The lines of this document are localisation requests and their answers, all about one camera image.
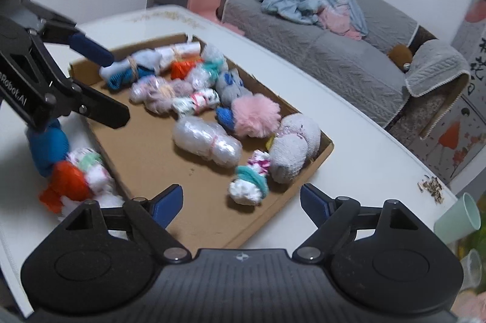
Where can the orange plastic bundle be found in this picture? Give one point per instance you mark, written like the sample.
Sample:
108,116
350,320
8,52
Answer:
66,181

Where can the clear bubble wrap bundle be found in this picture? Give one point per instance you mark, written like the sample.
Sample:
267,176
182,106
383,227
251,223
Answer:
201,78

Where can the white sock purple band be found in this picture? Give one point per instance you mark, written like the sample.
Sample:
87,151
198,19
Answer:
296,141

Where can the white rolled cloth bundle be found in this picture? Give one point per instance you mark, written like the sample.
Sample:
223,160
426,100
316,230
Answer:
172,53

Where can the brown cardboard box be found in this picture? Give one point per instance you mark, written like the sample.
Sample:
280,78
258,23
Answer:
153,152

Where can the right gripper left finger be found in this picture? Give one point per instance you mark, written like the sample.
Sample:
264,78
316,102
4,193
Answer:
149,220

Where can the pink fluffy blue knit bundle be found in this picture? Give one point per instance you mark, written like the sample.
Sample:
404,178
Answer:
254,116

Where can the clear plastic bundle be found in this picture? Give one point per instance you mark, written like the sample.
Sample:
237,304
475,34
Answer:
208,140

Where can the mint green cup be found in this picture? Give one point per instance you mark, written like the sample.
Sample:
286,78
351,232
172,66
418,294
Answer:
462,219

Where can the pastel bubble wrap bundle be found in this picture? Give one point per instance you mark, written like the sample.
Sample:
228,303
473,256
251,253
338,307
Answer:
148,84

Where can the brown plush toy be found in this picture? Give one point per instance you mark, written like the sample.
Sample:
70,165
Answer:
402,57

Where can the orange bundle in box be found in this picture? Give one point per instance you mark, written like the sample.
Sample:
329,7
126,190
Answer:
179,69

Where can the white floral pink band bundle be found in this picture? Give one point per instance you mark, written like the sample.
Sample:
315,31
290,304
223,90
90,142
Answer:
196,103

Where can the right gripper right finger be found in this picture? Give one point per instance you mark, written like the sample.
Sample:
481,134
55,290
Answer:
337,222

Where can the pink plastic chair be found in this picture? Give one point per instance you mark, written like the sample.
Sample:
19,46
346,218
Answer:
208,10

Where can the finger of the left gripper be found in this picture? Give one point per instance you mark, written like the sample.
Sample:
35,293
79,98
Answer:
98,107
80,43

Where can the clear plastic cup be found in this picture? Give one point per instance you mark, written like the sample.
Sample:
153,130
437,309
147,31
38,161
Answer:
472,270

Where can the floral folding screen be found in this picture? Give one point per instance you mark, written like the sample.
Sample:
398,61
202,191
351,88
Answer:
460,134

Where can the white bubble wrap teal bundle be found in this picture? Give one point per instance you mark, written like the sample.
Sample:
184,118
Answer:
214,62

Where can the grey sofa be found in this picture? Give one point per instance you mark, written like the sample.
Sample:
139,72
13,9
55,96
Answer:
361,71

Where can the blue knit sock bundle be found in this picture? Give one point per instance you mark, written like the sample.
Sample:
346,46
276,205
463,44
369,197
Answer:
48,147

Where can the grey blue sock bundle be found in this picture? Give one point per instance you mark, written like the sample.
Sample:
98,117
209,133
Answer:
229,86

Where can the white teal small bundle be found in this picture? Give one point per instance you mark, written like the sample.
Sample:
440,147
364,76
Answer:
250,186

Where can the mauve sock cream band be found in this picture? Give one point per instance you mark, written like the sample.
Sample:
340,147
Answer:
162,93

